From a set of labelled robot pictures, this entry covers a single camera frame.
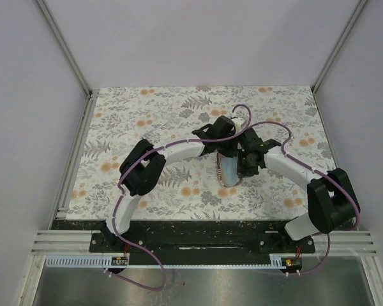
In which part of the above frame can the light blue cleaning cloth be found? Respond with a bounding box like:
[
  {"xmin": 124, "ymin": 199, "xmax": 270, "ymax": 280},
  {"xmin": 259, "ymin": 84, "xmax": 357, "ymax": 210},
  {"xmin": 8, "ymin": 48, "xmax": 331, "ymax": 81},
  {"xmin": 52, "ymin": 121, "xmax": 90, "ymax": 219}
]
[{"xmin": 220, "ymin": 157, "xmax": 240, "ymax": 187}]

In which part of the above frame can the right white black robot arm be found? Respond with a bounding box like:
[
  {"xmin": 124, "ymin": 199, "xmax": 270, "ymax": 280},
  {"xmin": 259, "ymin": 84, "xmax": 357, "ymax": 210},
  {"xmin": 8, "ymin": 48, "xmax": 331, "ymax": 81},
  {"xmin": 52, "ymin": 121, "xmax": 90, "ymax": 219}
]
[{"xmin": 237, "ymin": 128, "xmax": 360, "ymax": 252}]

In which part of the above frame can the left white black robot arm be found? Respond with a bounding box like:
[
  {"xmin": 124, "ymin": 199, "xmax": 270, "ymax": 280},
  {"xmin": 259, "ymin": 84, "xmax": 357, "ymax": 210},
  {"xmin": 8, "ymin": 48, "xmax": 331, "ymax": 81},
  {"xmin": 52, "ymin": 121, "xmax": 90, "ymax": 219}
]
[{"xmin": 100, "ymin": 116, "xmax": 244, "ymax": 252}]

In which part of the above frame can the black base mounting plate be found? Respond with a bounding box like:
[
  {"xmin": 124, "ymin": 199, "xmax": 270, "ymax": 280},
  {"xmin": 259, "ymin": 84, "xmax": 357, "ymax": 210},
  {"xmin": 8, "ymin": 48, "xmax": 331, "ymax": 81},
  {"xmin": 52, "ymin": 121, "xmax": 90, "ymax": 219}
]
[{"xmin": 89, "ymin": 221, "xmax": 315, "ymax": 259}]

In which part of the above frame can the floral pattern table mat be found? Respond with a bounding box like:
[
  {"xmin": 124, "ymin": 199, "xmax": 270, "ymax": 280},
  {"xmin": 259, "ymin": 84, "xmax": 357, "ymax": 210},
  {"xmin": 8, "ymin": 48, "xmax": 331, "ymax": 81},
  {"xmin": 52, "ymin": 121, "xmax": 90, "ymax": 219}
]
[{"xmin": 66, "ymin": 86, "xmax": 335, "ymax": 220}]

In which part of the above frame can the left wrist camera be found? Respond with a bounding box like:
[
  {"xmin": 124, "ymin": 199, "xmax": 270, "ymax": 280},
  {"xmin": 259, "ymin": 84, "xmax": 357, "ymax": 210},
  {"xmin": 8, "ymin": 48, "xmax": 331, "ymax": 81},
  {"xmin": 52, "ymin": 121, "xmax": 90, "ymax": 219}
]
[{"xmin": 231, "ymin": 117, "xmax": 245, "ymax": 134}]

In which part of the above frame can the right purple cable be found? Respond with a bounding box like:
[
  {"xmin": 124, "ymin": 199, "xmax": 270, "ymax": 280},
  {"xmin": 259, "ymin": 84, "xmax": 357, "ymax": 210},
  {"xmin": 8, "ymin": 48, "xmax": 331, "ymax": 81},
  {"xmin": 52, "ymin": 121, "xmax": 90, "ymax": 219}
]
[{"xmin": 239, "ymin": 120, "xmax": 361, "ymax": 277}]

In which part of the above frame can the purple cable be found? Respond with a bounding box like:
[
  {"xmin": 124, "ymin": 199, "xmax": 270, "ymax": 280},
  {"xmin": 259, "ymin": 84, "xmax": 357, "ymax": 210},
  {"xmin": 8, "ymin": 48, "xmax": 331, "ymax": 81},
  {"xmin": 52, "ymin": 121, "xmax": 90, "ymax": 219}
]
[
  {"xmin": 113, "ymin": 104, "xmax": 253, "ymax": 291},
  {"xmin": 239, "ymin": 120, "xmax": 361, "ymax": 277}
]

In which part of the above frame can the white slotted cable duct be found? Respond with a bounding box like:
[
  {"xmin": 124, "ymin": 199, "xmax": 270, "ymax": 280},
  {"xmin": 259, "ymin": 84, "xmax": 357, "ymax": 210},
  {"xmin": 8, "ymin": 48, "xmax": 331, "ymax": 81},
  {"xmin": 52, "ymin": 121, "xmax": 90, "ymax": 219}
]
[{"xmin": 45, "ymin": 251, "xmax": 285, "ymax": 269}]

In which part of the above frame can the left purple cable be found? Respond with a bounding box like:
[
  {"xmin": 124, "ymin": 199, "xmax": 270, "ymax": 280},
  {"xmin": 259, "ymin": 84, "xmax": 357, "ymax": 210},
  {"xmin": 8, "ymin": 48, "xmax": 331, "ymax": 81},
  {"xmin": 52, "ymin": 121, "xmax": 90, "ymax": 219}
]
[{"xmin": 113, "ymin": 104, "xmax": 253, "ymax": 291}]

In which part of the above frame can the left aluminium frame post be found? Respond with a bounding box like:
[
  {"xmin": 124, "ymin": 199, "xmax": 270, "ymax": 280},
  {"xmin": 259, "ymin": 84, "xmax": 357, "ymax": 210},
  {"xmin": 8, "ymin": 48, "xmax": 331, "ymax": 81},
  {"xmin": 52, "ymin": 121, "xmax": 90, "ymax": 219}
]
[{"xmin": 33, "ymin": 0, "xmax": 93, "ymax": 97}]

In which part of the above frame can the aluminium frame post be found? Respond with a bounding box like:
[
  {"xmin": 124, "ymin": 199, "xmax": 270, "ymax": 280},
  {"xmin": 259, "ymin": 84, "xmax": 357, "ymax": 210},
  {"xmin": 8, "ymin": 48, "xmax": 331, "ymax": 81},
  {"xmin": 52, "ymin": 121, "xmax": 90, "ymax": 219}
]
[
  {"xmin": 33, "ymin": 0, "xmax": 93, "ymax": 97},
  {"xmin": 311, "ymin": 0, "xmax": 370, "ymax": 96}
]

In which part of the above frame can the right aluminium frame post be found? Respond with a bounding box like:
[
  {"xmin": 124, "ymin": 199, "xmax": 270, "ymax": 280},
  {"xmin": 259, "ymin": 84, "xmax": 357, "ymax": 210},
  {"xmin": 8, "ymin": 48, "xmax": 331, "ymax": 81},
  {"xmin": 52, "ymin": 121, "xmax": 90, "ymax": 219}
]
[{"xmin": 311, "ymin": 0, "xmax": 370, "ymax": 96}]

